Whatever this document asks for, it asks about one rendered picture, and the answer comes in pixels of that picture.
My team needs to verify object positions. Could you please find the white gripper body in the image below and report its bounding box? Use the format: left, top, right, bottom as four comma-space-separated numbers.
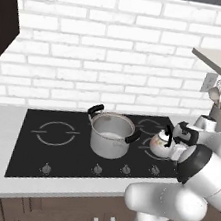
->
169, 142, 190, 164

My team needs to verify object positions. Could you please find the grey hob knob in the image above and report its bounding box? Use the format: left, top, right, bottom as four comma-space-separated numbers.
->
120, 163, 133, 176
149, 164, 161, 177
91, 163, 105, 177
40, 161, 53, 176

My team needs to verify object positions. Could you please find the grey spoon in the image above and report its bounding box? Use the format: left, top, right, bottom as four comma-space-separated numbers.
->
205, 85, 221, 110

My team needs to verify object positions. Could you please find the black glass hob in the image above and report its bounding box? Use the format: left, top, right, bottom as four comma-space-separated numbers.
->
4, 92, 192, 205

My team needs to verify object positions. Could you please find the white floral kettle black handle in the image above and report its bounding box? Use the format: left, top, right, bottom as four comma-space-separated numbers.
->
147, 121, 180, 162

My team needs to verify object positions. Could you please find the steel pot with black handles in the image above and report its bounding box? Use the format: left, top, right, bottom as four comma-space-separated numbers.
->
80, 101, 146, 164

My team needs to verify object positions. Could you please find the white wall socket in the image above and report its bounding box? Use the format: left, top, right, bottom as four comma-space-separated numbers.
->
199, 71, 220, 96

